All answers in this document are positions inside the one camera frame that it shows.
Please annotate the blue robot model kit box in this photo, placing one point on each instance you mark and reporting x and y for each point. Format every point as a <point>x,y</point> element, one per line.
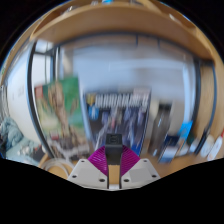
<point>120,116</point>

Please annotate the green toy figure box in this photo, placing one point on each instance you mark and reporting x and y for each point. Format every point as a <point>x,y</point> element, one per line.
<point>61,113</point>

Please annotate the black metal desk frame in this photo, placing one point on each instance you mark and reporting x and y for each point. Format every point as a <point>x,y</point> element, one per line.
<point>31,100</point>

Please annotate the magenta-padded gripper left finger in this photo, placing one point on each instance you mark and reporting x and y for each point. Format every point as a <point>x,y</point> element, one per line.
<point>83,171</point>

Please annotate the light blue blister package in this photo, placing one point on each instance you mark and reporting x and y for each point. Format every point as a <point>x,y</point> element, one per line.
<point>186,131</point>

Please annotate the dark clear drink bottle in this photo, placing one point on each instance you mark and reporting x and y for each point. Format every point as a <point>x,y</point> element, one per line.
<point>160,130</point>

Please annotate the black charger block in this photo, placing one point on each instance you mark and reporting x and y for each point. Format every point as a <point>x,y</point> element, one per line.
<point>113,150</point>

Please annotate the teal blanket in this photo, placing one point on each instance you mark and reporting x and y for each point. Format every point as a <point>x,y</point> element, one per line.
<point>11,133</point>

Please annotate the black electric shaver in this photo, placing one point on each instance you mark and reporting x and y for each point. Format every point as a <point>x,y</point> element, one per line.
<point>201,141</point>

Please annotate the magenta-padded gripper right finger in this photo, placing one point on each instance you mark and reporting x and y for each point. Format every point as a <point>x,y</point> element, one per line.
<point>141,171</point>

